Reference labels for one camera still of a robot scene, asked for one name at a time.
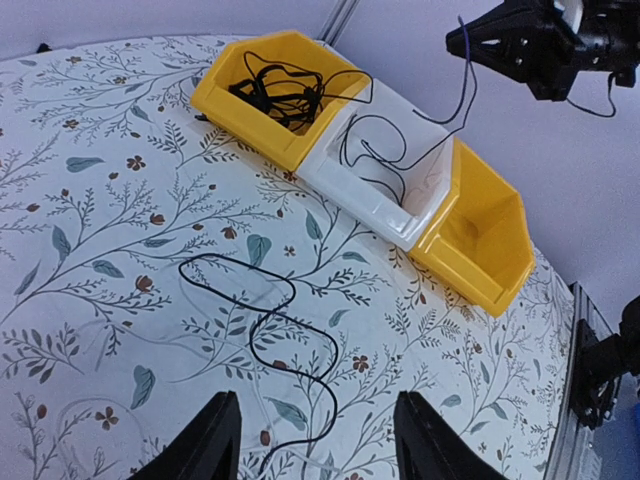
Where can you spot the far yellow bin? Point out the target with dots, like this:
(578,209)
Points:
(279,93)

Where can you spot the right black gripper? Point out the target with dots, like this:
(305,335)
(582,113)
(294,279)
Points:
(601,36)

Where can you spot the right aluminium frame post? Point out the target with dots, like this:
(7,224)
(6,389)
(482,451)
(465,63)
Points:
(337,21)

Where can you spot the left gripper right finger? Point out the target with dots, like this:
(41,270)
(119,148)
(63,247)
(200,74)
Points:
(428,448)

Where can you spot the aluminium front rail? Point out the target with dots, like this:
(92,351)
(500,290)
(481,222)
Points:
(573,454)

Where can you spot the floral table mat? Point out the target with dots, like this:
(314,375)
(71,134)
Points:
(149,260)

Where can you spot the white translucent bin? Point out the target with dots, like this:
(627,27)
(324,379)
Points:
(384,164)

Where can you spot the near yellow bin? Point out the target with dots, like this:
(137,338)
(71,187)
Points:
(478,241)

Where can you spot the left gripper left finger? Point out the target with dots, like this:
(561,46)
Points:
(208,448)

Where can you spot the yellow bin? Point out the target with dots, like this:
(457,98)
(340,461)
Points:
(478,241)
(279,93)

